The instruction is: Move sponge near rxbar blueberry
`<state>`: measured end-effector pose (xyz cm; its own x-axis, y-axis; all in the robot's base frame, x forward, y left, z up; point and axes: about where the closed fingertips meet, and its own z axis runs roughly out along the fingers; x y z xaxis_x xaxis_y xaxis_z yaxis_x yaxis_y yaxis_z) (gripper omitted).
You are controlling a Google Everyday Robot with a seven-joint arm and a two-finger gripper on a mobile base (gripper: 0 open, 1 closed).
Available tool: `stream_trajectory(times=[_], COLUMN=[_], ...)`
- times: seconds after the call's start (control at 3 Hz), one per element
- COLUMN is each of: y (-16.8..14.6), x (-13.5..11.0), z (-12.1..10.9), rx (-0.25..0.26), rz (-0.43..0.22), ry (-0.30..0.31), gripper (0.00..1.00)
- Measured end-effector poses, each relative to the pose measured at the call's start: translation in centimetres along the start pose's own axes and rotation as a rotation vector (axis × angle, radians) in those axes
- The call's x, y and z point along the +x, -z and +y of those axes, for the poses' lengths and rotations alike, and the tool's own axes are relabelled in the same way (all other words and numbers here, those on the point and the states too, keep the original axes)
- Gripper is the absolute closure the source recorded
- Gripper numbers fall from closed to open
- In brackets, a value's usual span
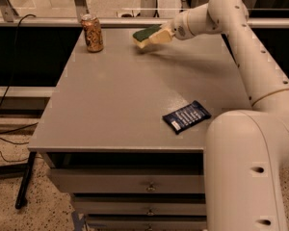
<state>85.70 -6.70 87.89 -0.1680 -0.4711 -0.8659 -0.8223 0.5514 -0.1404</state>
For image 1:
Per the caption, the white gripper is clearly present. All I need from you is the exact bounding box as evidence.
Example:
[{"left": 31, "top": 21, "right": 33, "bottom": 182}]
[{"left": 148, "top": 12, "right": 192, "bottom": 44}]

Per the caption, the green and yellow sponge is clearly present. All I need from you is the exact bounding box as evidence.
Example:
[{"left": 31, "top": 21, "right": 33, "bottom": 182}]
[{"left": 133, "top": 25, "right": 161, "bottom": 48}]

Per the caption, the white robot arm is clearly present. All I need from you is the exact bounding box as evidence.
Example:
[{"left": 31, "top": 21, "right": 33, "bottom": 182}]
[{"left": 149, "top": 0, "right": 289, "bottom": 231}]

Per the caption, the blue rxbar blueberry wrapper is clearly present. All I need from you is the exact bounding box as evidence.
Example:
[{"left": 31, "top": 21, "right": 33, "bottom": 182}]
[{"left": 162, "top": 101, "right": 211, "bottom": 135}]

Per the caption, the brown patterned drink can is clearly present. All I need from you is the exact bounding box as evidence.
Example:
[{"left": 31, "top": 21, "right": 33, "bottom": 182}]
[{"left": 81, "top": 13, "right": 104, "bottom": 53}]

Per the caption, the grey drawer cabinet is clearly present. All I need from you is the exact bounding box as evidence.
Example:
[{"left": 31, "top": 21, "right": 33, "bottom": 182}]
[{"left": 27, "top": 27, "right": 252, "bottom": 231}]

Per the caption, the top grey drawer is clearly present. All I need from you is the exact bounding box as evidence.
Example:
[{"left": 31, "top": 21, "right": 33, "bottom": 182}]
[{"left": 47, "top": 167, "right": 204, "bottom": 193}]

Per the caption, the grey drawer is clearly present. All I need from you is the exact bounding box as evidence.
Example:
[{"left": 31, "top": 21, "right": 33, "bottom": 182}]
[
  {"left": 86, "top": 215, "right": 207, "bottom": 231},
  {"left": 71, "top": 193, "right": 206, "bottom": 216},
  {"left": 47, "top": 167, "right": 204, "bottom": 193}
]

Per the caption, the middle grey drawer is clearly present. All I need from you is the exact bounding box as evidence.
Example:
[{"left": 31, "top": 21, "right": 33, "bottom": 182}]
[{"left": 71, "top": 193, "right": 206, "bottom": 216}]

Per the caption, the bottom grey drawer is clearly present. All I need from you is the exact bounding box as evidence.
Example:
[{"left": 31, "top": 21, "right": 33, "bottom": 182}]
[{"left": 86, "top": 215, "right": 207, "bottom": 231}]

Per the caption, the black metal stand leg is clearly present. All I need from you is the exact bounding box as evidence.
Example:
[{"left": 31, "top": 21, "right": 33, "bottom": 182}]
[{"left": 14, "top": 152, "right": 37, "bottom": 210}]

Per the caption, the black cable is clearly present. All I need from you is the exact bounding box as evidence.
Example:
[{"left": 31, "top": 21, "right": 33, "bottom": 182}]
[{"left": 0, "top": 13, "right": 39, "bottom": 164}]

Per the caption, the metal railing frame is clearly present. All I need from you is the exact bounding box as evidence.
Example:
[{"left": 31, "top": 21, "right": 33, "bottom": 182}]
[{"left": 0, "top": 0, "right": 289, "bottom": 29}]

